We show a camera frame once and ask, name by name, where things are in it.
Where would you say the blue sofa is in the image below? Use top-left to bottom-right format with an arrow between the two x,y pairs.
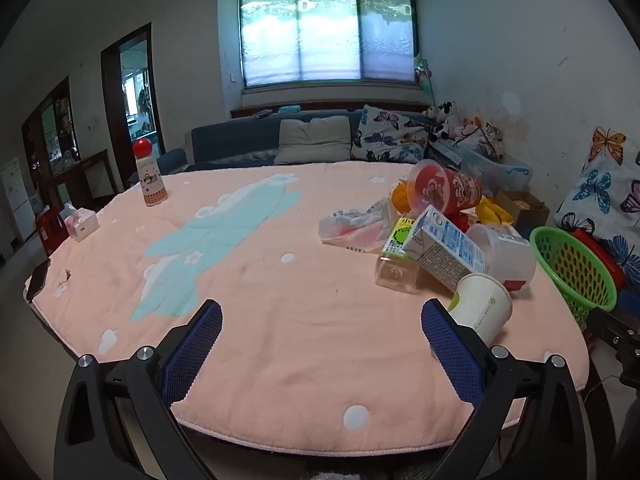
127,109 -> 451,176

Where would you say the brown cardboard box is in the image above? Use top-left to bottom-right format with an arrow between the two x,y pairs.
495,190 -> 550,231

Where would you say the clear bottle with green label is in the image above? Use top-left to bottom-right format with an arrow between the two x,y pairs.
375,215 -> 423,295

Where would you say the green plastic basket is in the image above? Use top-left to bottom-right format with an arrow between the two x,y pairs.
529,226 -> 621,331

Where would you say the red plastic basin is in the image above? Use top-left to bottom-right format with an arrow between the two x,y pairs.
572,229 -> 627,287

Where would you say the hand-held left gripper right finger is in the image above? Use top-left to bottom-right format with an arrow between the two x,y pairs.
421,298 -> 588,480

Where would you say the black flat device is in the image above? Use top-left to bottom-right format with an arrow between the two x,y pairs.
26,259 -> 52,301

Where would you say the orange white plush toy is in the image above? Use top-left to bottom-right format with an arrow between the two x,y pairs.
457,116 -> 503,157

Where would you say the dark wooden door frame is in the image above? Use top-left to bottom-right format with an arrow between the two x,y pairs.
101,22 -> 166,161

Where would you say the white paper cup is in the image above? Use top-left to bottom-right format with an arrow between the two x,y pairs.
446,273 -> 513,345

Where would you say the white red plastic bag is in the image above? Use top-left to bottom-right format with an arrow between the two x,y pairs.
319,199 -> 401,255

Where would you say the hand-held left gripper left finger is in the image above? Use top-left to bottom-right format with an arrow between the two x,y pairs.
54,299 -> 223,480

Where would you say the blue white milk carton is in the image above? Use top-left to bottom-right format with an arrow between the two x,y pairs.
402,205 -> 487,293

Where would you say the dark wooden cabinet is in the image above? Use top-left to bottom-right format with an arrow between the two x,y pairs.
21,76 -> 83,211

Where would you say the large window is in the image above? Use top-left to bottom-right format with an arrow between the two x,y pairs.
238,0 -> 418,90

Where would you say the black white cow plush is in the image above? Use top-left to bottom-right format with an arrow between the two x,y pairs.
425,101 -> 463,141

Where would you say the pink printed blanket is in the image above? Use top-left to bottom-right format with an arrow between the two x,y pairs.
24,160 -> 591,448

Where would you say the red plastic stool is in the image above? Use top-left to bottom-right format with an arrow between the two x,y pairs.
35,211 -> 68,257

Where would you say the clear round plastic tub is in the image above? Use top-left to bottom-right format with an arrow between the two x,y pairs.
465,222 -> 537,293

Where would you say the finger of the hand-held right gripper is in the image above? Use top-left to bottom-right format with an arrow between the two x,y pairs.
616,343 -> 640,389
585,307 -> 640,345

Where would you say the butterfly print pillow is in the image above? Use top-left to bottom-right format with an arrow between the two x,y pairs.
351,105 -> 433,162

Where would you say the red printed plastic cup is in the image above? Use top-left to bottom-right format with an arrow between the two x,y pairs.
407,159 -> 485,217

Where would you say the white refrigerator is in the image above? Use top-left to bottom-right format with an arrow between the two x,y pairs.
0,158 -> 36,251

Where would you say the clear plastic storage box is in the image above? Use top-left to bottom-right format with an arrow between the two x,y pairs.
435,140 -> 533,197

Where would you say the colourful pinwheel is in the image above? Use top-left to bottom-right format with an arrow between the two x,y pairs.
414,55 -> 437,107

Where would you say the beige pillow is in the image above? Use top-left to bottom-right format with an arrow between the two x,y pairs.
274,116 -> 352,165

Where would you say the dark wooden side table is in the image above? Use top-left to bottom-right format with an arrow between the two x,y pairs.
50,150 -> 119,211

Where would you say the butterfly print cloth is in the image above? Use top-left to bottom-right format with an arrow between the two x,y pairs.
554,125 -> 640,291

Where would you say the yellow snack wrapper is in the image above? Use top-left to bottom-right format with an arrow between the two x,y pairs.
475,196 -> 515,226

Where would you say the white bottle with red cap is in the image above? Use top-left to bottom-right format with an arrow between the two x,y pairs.
132,138 -> 168,207

